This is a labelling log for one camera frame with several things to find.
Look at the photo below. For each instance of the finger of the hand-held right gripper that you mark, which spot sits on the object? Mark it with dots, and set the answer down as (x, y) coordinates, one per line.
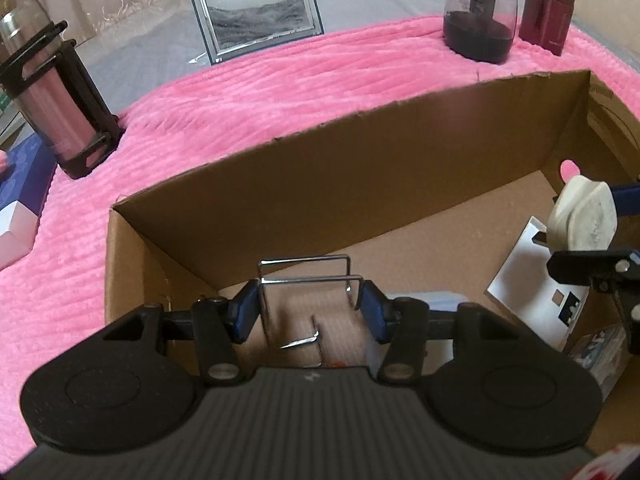
(627, 200)
(590, 262)

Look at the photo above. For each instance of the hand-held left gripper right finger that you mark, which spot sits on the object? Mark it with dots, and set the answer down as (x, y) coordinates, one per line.
(375, 312)

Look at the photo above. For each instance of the blue dental floss pick box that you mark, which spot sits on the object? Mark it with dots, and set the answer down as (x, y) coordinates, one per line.
(600, 355)

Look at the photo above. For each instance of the dark blue flat box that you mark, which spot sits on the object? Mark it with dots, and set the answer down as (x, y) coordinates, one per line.
(22, 175)

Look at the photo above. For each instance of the grey plastic sheet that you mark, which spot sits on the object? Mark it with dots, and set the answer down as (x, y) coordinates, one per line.
(150, 35)

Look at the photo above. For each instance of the framed grey landscape picture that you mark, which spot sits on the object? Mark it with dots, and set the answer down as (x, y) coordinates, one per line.
(255, 10)

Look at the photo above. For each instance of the pink and green plush toy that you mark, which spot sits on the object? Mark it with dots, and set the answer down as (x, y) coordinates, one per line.
(2, 160)

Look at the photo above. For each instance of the white oval pads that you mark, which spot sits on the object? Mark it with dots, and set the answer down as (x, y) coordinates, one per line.
(582, 215)

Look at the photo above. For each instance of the dark glass jar green lid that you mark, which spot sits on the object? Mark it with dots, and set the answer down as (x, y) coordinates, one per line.
(480, 35)

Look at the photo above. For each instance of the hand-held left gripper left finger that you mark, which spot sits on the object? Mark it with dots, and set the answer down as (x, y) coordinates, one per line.
(246, 310)

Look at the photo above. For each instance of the maroon container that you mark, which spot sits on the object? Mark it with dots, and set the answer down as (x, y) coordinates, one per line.
(545, 15)

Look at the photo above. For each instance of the pink ribbed blanket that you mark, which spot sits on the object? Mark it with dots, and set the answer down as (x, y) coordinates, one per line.
(200, 110)

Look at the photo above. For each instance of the white rectangular box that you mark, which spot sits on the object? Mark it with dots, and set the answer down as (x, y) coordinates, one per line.
(12, 240)

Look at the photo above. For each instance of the pink tumbler bottle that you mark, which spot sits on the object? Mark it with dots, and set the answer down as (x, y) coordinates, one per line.
(55, 110)

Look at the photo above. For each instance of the white flat item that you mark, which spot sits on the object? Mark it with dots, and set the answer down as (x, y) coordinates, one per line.
(440, 301)

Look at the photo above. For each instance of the red and white packet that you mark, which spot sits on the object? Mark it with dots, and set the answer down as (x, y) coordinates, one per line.
(610, 467)

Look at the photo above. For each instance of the brown cardboard box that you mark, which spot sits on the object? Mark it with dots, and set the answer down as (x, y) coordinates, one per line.
(350, 160)

